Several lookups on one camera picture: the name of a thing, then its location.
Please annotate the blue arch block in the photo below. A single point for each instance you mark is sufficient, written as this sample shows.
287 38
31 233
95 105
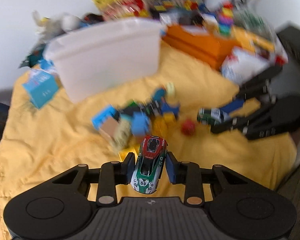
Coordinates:
167 108

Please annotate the orange cardboard box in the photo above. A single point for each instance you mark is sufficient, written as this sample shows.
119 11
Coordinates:
206 47

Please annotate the white baby wipes pack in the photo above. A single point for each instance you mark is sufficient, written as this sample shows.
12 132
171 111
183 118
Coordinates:
241 66

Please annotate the red green white race car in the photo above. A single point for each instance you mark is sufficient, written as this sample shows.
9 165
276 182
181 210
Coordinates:
149 164

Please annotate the rainbow stacking ring toy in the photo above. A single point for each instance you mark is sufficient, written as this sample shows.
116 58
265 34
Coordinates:
225 18

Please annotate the black white toy car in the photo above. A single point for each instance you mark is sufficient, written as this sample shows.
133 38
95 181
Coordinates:
212 116

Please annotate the yellow quilted cloth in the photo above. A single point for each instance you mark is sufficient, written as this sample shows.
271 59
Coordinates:
38 144

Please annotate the light blue small box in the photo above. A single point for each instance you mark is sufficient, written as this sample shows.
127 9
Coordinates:
40 87

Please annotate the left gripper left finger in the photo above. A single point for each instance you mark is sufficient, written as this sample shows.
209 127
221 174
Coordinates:
112 174

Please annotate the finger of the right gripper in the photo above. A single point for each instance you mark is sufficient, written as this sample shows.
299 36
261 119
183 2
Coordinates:
230 126
240 107

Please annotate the teal toy figure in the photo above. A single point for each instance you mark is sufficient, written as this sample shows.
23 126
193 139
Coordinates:
159 94

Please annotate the shrimp cracker snack bag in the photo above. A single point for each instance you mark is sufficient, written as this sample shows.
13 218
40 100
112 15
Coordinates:
114 9

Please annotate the wooden cube block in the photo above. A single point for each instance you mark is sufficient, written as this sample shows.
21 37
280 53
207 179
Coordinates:
108 128

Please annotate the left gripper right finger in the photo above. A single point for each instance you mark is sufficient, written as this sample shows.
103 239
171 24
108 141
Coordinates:
188 174

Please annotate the light blue flat brick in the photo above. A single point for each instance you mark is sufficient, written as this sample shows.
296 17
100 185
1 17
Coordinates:
99 118

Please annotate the yellow duplo brick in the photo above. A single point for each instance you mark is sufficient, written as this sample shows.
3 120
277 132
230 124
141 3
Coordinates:
123 154

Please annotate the white plastic storage bin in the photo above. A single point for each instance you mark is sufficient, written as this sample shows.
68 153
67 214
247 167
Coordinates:
93 59

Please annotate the pale green toy block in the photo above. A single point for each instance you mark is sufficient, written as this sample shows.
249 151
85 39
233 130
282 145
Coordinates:
170 89

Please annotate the small red cube block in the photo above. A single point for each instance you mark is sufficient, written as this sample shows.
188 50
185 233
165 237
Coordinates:
188 127

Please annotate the blue duplo brick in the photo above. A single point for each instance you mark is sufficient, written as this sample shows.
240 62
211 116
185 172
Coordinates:
140 125

